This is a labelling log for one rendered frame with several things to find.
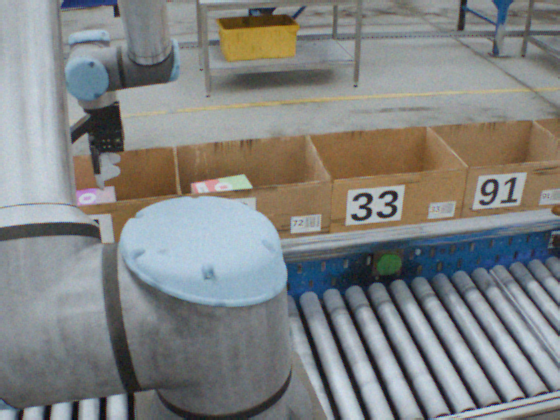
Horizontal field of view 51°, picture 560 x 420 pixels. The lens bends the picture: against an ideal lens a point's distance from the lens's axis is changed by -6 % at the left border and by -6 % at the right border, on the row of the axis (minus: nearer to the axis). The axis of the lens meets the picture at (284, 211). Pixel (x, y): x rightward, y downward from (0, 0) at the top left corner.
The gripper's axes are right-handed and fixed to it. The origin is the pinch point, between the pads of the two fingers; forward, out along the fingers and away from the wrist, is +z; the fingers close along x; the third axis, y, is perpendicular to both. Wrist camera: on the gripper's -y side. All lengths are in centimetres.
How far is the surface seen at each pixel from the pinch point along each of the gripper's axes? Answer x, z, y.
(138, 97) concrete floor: 352, 112, -3
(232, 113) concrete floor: 299, 112, 69
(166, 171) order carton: 27.9, 14.0, 16.3
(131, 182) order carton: 28.0, 16.5, 5.6
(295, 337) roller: -25, 36, 43
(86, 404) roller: -39, 36, -8
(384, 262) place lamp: -9, 29, 72
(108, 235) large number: -0.9, 15.5, -0.2
